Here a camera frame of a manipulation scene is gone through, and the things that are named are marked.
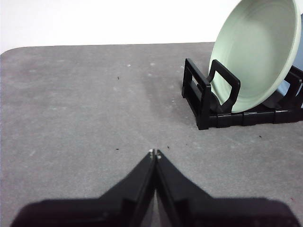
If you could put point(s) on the green round plate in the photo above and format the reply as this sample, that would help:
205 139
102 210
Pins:
255 52

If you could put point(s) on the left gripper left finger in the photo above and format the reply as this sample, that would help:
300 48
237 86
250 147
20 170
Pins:
106 210

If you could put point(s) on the black plastic plate rack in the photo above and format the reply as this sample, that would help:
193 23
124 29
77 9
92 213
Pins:
201 99

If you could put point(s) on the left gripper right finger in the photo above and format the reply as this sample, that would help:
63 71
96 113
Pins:
213 212

